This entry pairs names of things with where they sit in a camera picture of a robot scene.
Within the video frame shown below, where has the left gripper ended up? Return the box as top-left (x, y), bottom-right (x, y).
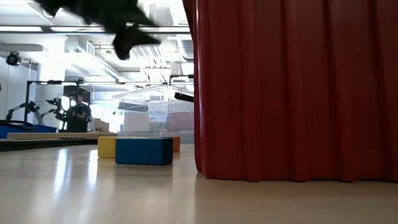
top-left (102, 0), bottom-right (162, 62)

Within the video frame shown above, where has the clear plastic container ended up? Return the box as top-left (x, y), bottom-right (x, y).
top-left (112, 85), bottom-right (196, 138)

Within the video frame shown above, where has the red plastic bin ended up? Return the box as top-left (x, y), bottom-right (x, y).
top-left (182, 0), bottom-right (398, 184)

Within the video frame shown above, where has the white box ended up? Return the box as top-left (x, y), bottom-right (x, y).
top-left (124, 111), bottom-right (151, 133)

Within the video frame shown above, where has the dark red box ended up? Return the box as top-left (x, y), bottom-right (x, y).
top-left (169, 111), bottom-right (194, 133)

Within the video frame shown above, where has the person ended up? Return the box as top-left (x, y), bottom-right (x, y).
top-left (65, 93), bottom-right (93, 133)

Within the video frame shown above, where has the blue wooden block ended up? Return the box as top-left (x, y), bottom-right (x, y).
top-left (114, 136), bottom-right (174, 167)

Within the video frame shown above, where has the long beige wooden plank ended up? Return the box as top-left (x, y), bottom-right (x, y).
top-left (6, 132), bottom-right (118, 140)

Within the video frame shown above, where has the blue station table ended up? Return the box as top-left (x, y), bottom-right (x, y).
top-left (0, 123), bottom-right (58, 139)

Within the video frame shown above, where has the black metal rig frame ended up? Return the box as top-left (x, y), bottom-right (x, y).
top-left (24, 79), bottom-right (85, 131)

